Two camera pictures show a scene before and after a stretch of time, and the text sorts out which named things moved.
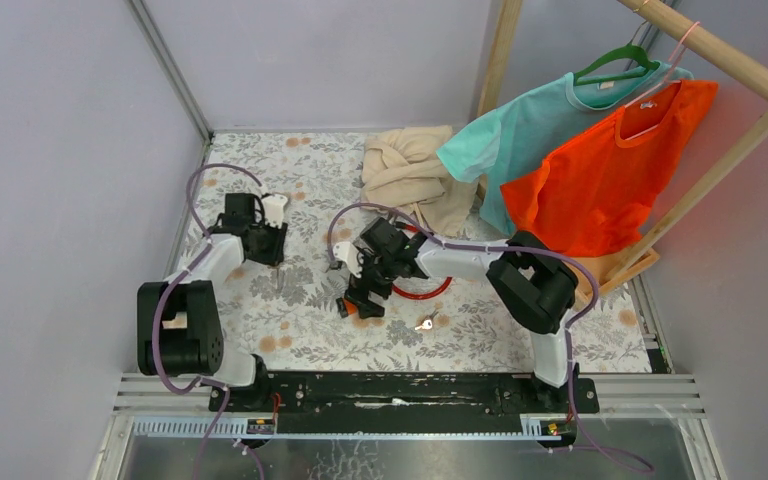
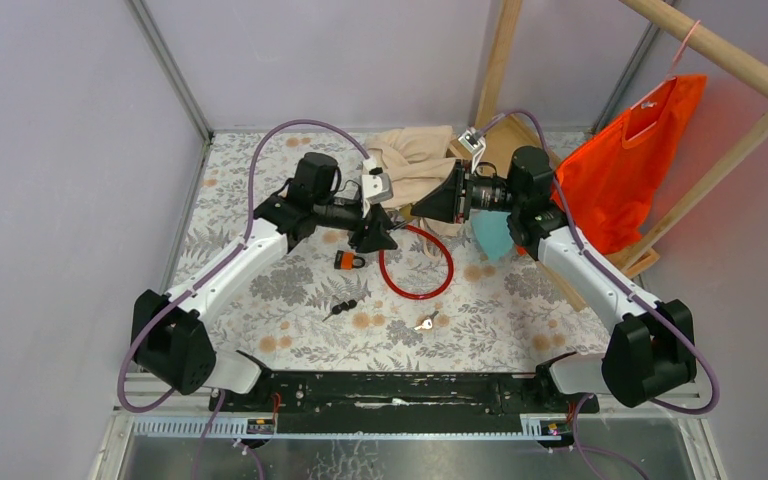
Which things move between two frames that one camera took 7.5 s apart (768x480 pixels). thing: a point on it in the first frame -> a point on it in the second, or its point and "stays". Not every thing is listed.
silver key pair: (427, 324) stays
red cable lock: (411, 228) stays
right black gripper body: (377, 277) -> (460, 204)
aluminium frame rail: (169, 66) stays
